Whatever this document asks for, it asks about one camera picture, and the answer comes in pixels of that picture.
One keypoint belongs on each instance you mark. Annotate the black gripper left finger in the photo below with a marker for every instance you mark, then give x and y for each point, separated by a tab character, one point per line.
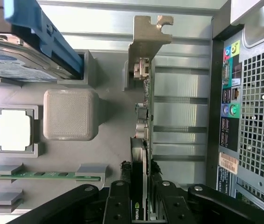
119	203

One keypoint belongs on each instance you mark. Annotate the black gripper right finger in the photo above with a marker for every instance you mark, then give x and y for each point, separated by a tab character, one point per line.
169	203

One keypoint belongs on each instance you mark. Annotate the green ram stick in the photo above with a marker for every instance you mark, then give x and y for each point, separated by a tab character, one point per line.
40	175

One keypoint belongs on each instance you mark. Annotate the grey plastic parts rack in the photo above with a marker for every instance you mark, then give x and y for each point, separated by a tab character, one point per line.
64	116

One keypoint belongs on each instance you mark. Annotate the silver cpu chip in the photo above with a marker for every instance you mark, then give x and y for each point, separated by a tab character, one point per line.
12	130

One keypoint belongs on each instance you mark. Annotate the hard disk in blue carrier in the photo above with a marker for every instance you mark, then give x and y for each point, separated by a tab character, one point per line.
29	60

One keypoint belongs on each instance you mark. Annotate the open pc case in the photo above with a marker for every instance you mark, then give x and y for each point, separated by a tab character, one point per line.
262	35

